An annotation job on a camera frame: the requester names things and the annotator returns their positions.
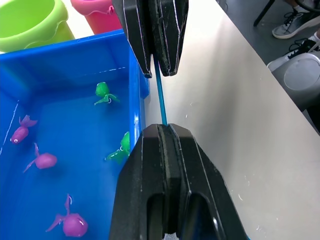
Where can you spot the purple toy fish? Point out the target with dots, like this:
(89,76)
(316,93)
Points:
(20,132)
(46,161)
(73,225)

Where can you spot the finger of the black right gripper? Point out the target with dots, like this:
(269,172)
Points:
(136,25)
(170,30)

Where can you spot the blue plastic tub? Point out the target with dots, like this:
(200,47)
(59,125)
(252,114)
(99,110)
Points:
(75,125)

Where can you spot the green toy fish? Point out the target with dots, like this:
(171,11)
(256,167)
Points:
(125,144)
(102,89)

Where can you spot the green plastic bucket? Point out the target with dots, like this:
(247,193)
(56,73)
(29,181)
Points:
(25,25)

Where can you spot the black and white sneaker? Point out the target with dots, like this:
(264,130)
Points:
(297,48)

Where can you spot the black chair leg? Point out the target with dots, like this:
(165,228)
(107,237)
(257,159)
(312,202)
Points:
(262,12)

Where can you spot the pink plastic bucket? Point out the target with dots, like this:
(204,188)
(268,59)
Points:
(100,17)

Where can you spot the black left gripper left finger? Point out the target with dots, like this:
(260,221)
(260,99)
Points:
(140,175)

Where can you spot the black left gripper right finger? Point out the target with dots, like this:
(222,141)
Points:
(202,190)

